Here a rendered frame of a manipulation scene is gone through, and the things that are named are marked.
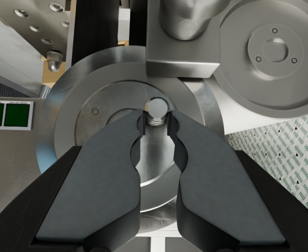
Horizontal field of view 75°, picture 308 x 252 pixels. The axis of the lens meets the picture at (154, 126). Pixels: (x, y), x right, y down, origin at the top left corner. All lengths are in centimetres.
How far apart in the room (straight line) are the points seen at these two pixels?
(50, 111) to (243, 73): 16
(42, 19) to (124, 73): 31
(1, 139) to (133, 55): 47
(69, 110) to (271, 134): 25
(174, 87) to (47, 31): 37
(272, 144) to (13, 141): 53
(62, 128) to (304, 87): 20
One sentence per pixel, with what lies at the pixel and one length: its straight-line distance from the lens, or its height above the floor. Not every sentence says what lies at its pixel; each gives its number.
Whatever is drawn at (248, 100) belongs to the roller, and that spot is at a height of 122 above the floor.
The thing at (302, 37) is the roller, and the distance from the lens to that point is 23.
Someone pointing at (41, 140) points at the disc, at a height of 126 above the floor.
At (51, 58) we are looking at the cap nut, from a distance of 57.
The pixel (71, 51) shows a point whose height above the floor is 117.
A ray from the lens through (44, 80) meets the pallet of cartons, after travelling 291.
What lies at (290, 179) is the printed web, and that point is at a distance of 28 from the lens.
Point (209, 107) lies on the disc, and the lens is 17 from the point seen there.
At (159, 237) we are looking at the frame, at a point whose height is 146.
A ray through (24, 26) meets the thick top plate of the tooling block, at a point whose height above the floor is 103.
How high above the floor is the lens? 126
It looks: 7 degrees down
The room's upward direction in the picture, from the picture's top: 178 degrees counter-clockwise
